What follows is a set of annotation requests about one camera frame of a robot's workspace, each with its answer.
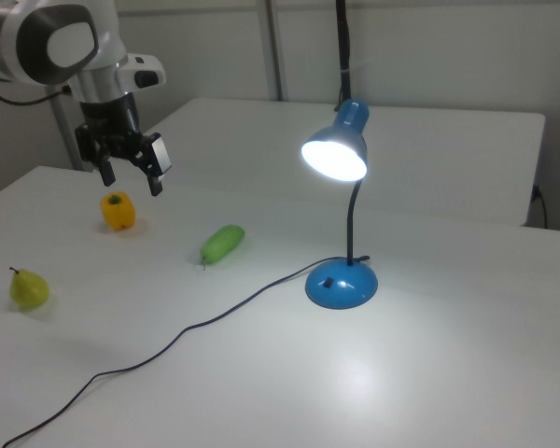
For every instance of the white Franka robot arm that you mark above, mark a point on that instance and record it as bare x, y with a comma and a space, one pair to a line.
70, 42

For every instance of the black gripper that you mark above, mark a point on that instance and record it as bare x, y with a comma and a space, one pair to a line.
109, 116

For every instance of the yellow bell pepper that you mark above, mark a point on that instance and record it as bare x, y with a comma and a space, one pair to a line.
118, 214

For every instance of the green cucumber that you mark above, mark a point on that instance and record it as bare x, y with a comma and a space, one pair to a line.
221, 242

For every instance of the blue desk lamp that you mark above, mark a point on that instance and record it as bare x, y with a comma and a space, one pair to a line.
340, 289

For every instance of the green pear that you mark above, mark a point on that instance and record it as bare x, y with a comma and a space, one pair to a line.
28, 291

